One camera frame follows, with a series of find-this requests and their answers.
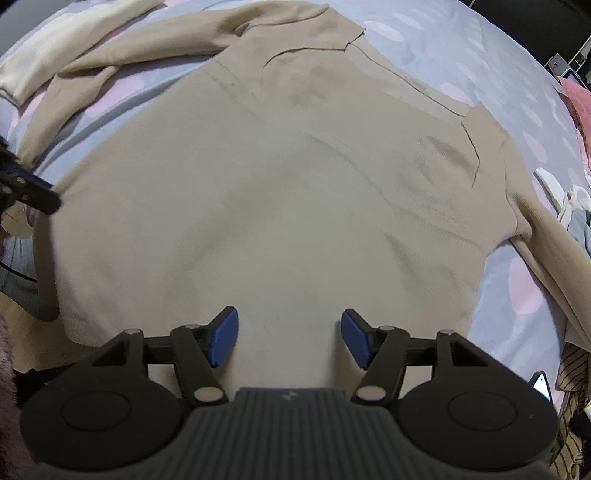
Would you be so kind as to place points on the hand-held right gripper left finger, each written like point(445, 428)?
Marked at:
point(224, 334)

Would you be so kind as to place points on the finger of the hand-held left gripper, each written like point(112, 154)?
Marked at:
point(37, 194)

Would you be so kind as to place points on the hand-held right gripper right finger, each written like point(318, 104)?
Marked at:
point(356, 337)

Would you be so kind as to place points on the beige sweater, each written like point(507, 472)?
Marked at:
point(277, 207)

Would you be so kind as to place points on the grey cloth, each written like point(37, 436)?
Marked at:
point(23, 277)

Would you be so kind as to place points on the cream white garment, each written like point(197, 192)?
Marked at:
point(55, 50)

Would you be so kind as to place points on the pink fuzzy robe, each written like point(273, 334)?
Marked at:
point(7, 364)

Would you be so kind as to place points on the phone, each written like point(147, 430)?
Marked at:
point(541, 384)

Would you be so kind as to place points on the striped cloth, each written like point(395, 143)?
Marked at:
point(572, 364)

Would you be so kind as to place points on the grey-blue garment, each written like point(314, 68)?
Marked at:
point(577, 230)

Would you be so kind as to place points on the pink pillow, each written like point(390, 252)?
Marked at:
point(579, 101)

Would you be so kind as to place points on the white nightstand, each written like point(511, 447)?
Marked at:
point(561, 64)

